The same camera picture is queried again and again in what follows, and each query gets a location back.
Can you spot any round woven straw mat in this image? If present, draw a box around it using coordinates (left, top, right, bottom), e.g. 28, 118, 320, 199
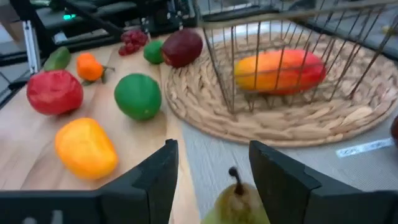
164, 30, 398, 147

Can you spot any orange-red mango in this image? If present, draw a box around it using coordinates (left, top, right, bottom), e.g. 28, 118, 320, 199
233, 49, 327, 96

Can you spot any small green lime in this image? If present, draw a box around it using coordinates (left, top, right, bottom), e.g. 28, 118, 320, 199
142, 39, 165, 65

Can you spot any yellow bell pepper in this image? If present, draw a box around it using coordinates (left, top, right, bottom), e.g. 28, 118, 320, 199
54, 117, 119, 180

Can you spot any white label strip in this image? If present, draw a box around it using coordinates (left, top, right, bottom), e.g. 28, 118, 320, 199
335, 138, 395, 159

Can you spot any orange small fruit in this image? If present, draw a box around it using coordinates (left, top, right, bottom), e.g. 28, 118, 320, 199
76, 52, 116, 86

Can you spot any red round fruit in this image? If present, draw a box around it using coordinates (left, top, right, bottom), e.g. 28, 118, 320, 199
26, 69, 84, 116

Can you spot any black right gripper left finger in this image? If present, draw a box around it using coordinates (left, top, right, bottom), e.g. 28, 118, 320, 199
0, 139, 180, 224

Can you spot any red grape bunch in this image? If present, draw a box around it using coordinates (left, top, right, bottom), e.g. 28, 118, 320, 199
118, 29, 149, 57

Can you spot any green pear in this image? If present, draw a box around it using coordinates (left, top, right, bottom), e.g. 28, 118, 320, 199
200, 166, 271, 224

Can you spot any green cucumber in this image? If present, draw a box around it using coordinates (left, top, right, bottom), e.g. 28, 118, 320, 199
42, 45, 72, 72

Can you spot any dark green round fruit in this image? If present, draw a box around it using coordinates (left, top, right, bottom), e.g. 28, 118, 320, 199
114, 73, 162, 121

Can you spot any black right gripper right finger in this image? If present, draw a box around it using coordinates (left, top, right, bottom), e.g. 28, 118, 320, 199
248, 139, 398, 224

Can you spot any grey placemat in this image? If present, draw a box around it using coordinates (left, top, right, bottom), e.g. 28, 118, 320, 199
181, 107, 398, 220

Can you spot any silver aluminium profile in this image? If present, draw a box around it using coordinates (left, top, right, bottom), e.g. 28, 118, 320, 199
22, 20, 42, 75

